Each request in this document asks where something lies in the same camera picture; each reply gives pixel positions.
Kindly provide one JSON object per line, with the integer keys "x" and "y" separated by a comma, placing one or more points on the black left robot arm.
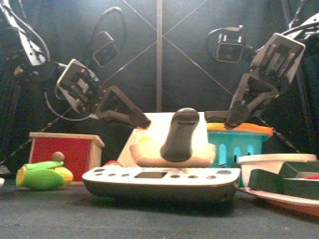
{"x": 24, "y": 46}

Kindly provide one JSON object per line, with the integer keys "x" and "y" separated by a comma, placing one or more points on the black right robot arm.
{"x": 308, "y": 28}

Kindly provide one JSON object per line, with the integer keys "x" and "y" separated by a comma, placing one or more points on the white utensil holder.
{"x": 155, "y": 126}

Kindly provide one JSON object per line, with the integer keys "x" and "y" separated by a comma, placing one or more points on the yellow toy pepper slice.
{"x": 143, "y": 139}

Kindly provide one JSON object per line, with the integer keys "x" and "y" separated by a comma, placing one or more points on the teal plastic basket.
{"x": 232, "y": 146}

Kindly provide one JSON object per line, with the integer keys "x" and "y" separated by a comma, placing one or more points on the red toy tomato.
{"x": 112, "y": 163}

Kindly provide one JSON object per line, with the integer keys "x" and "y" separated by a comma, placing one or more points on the white round dish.
{"x": 266, "y": 161}

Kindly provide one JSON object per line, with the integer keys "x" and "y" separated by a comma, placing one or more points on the red wooden box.
{"x": 71, "y": 152}

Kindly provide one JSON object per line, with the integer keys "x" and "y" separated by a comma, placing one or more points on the brown toy egg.
{"x": 57, "y": 156}

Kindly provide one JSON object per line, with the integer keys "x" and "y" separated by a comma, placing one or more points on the dark green toy block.
{"x": 299, "y": 169}
{"x": 266, "y": 181}
{"x": 300, "y": 189}

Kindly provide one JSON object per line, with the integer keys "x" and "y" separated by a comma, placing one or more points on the small red toy piece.
{"x": 312, "y": 176}

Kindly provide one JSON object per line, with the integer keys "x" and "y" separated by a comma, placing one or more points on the toy corn cob green husk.
{"x": 41, "y": 179}

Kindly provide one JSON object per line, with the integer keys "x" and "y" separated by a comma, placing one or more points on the pink plastic tray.
{"x": 282, "y": 200}

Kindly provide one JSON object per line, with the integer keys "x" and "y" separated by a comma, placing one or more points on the white toy cup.
{"x": 1, "y": 182}

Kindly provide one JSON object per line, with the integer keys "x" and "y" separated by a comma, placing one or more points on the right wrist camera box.
{"x": 228, "y": 49}

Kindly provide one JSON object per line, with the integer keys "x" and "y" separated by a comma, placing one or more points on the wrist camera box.
{"x": 228, "y": 49}
{"x": 104, "y": 51}

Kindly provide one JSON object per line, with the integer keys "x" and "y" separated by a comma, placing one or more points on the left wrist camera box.
{"x": 104, "y": 51}

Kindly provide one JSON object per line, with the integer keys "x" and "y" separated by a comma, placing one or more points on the grey metal frame pole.
{"x": 159, "y": 62}

